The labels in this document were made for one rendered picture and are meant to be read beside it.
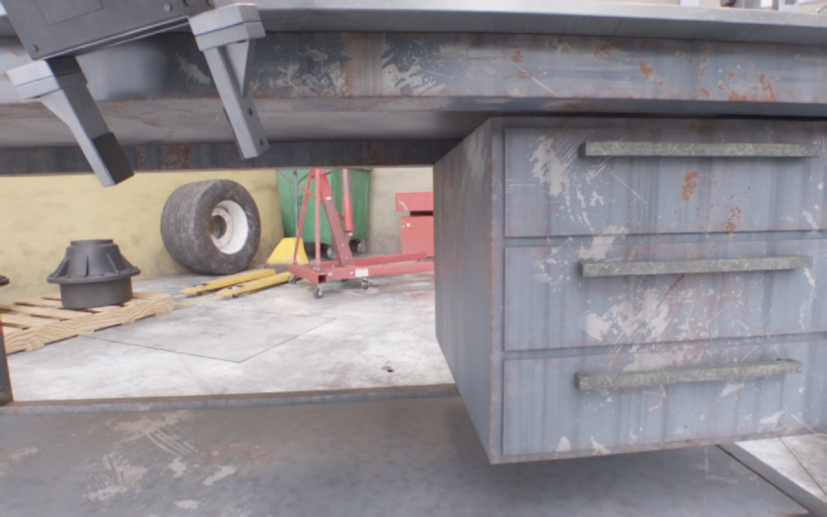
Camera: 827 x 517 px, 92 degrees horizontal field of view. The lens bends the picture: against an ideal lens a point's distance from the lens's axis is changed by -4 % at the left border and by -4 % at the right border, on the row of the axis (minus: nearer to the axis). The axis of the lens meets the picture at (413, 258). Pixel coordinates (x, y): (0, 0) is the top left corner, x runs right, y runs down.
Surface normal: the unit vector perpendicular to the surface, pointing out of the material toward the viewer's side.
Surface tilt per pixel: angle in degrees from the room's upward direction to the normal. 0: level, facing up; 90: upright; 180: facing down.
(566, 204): 90
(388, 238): 90
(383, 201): 90
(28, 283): 90
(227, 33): 113
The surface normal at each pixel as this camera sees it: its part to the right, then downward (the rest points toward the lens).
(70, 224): 0.93, 0.03
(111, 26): -0.07, 0.50
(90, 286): 0.51, 0.09
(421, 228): -0.37, 0.11
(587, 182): 0.07, 0.11
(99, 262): 0.69, -0.18
